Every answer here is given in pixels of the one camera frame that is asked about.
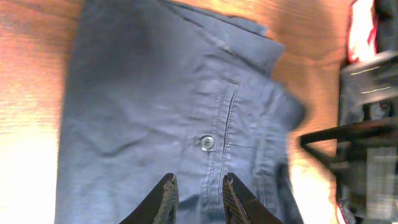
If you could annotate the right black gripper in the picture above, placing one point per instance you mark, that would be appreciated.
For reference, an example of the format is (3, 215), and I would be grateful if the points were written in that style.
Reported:
(361, 152)

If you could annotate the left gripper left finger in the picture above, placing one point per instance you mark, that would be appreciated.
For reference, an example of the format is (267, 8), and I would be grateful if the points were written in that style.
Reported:
(160, 206)

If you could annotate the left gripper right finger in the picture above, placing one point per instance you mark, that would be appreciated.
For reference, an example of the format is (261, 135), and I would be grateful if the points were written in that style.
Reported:
(241, 206)

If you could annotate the navy blue denim shorts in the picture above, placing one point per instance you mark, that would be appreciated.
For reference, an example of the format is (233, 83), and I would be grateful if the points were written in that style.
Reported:
(157, 87)

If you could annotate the red garment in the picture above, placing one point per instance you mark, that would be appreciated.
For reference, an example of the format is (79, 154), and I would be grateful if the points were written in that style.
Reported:
(362, 31)

